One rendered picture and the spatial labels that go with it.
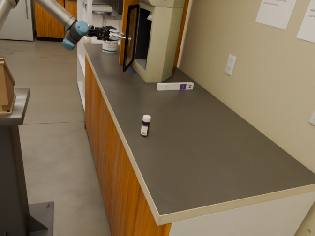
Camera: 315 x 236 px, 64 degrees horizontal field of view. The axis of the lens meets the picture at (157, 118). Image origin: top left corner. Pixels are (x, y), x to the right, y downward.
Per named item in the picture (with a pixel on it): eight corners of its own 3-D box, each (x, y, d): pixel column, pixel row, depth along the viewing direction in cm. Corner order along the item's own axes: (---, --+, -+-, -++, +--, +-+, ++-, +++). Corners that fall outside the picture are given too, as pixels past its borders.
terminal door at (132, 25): (132, 61, 188) (138, 3, 170) (123, 73, 161) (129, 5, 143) (131, 61, 188) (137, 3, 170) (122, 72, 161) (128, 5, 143)
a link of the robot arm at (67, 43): (66, 38, 146) (72, 24, 150) (59, 46, 154) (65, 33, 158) (78, 45, 150) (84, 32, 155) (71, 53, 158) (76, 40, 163)
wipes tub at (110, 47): (115, 49, 231) (116, 33, 224) (118, 54, 220) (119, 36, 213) (101, 48, 226) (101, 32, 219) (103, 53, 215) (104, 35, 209)
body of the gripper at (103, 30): (106, 41, 156) (87, 38, 157) (110, 39, 164) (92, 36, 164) (107, 28, 153) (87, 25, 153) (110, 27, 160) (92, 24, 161)
